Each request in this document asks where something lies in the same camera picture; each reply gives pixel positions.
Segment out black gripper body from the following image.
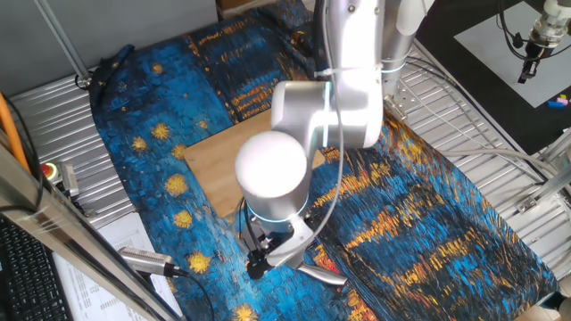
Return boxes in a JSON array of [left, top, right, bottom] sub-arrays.
[[248, 233, 287, 265]]

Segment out steel cleaver knife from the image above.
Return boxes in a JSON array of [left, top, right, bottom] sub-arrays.
[[292, 258, 349, 287]]

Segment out bamboo cutting board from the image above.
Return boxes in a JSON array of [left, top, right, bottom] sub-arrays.
[[183, 108, 327, 219]]

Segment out starry night painting tablecloth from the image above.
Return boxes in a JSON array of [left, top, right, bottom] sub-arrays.
[[87, 0, 559, 321]]

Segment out printed paper sheet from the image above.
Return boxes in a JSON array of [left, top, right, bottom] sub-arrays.
[[51, 211, 185, 321]]

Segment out emergency stop button box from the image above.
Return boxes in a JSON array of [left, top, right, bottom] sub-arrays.
[[39, 160, 81, 199]]

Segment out black keyboard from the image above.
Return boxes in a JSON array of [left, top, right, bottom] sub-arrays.
[[0, 213, 75, 321]]

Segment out brown cardboard box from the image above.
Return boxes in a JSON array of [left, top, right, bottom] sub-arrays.
[[215, 0, 269, 12]]

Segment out grey metal rod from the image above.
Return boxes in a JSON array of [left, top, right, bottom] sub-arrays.
[[32, 0, 93, 90]]

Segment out grey baseplate mat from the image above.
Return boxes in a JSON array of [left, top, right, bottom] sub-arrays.
[[453, 0, 571, 110]]

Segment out background robot tool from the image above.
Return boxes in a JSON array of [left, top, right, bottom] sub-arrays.
[[517, 0, 571, 86]]

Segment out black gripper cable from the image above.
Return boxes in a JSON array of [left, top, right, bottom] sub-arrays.
[[239, 198, 261, 253]]

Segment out black camera cable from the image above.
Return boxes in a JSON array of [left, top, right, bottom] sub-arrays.
[[170, 265, 217, 321]]

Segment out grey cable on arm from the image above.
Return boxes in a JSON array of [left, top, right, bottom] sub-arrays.
[[301, 0, 348, 262]]

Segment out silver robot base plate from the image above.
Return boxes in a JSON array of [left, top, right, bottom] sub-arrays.
[[382, 78, 430, 123]]

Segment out shiny steel frame bar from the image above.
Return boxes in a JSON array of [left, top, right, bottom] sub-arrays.
[[0, 144, 186, 321]]

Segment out thick grey cable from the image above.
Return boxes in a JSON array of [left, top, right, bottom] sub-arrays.
[[438, 147, 555, 180]]

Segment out orange cable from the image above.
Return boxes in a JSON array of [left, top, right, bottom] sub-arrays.
[[0, 90, 31, 176]]

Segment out aluminium profile frame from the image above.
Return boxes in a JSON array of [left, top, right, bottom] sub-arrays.
[[516, 128, 571, 216]]

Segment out black background tool cable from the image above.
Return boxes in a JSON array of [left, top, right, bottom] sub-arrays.
[[496, 0, 571, 62]]

